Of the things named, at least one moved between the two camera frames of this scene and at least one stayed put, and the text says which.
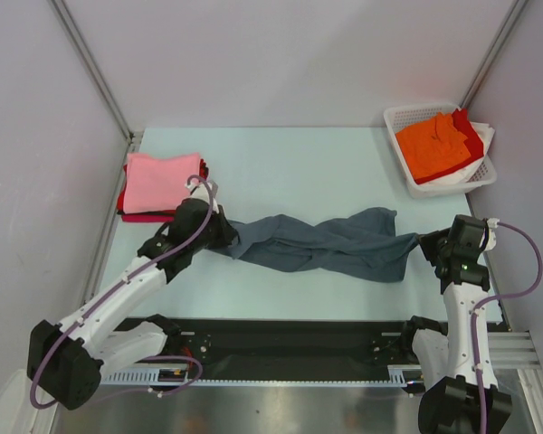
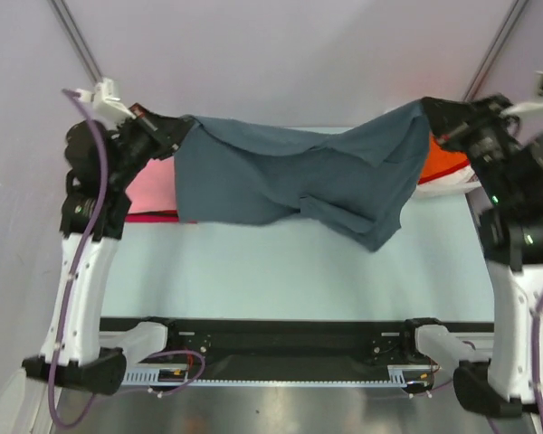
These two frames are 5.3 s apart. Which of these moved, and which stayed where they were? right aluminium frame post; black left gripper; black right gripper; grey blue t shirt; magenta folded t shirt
Moved: black right gripper; black left gripper; grey blue t shirt
Stayed: magenta folded t shirt; right aluminium frame post
